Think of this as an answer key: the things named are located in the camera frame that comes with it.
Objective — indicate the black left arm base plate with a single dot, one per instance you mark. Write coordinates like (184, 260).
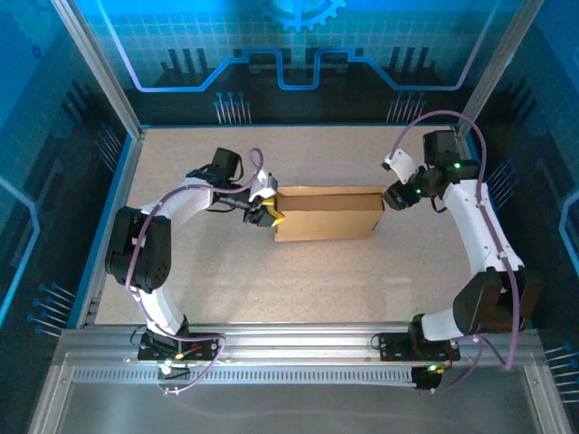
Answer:
(203, 346)

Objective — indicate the brown cardboard paper box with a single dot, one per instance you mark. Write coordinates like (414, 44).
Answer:
(330, 219)

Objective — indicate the black controller box green light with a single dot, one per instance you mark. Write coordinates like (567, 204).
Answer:
(425, 379)

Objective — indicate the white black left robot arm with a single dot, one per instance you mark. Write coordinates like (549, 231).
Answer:
(181, 205)

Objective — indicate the aluminium frame rail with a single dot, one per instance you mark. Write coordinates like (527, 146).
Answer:
(298, 343)

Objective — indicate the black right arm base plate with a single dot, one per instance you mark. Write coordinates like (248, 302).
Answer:
(393, 347)

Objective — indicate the aluminium frame post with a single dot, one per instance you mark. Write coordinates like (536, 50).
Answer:
(497, 63)
(97, 68)

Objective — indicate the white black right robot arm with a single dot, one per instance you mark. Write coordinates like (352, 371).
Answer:
(470, 217)

